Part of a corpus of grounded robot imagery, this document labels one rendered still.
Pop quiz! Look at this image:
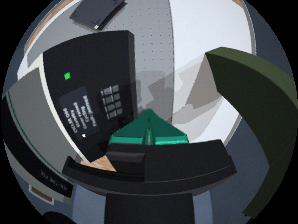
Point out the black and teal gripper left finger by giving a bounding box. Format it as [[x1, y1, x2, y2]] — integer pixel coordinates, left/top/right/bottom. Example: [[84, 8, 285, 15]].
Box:
[[109, 109, 149, 145]]

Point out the white thermal cycler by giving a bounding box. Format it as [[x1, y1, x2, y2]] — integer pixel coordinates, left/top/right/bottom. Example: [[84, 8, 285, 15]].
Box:
[[1, 30, 138, 205]]

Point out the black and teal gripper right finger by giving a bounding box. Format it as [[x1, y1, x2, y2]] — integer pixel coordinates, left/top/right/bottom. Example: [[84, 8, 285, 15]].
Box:
[[149, 109, 189, 145]]

